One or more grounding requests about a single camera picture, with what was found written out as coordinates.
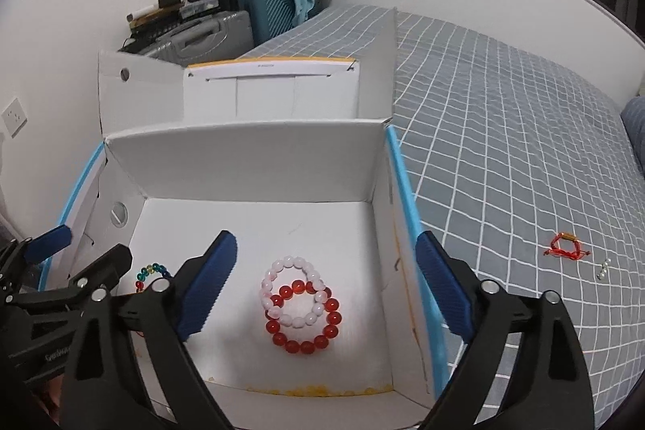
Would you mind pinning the pearl bead strand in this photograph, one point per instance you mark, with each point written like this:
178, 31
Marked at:
604, 269

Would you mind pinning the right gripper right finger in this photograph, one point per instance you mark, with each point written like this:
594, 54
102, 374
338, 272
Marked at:
549, 387

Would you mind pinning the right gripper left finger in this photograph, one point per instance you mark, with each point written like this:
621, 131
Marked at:
103, 386

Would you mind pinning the grey hard case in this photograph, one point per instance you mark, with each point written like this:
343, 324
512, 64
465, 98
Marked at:
223, 36

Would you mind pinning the blue yellow cardboard box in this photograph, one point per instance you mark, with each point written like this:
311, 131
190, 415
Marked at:
294, 152

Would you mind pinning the white wall socket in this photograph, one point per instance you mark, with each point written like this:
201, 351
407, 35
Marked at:
14, 117

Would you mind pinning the grey checked bed sheet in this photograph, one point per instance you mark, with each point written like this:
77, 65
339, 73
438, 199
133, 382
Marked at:
525, 171

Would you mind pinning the teal suitcase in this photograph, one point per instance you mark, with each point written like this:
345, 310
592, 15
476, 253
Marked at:
271, 18

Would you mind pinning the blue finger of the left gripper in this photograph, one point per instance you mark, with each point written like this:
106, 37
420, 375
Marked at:
48, 244

